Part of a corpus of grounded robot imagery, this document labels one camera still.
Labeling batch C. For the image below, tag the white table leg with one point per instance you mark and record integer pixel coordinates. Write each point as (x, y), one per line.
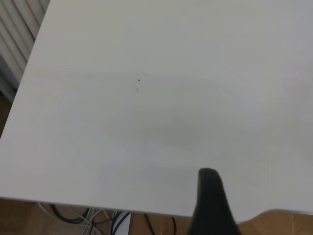
(127, 230)

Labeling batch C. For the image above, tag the white ribbed radiator panel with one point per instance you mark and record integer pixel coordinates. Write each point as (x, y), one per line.
(14, 36)

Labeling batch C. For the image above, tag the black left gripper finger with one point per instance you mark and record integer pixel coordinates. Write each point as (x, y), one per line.
(210, 208)

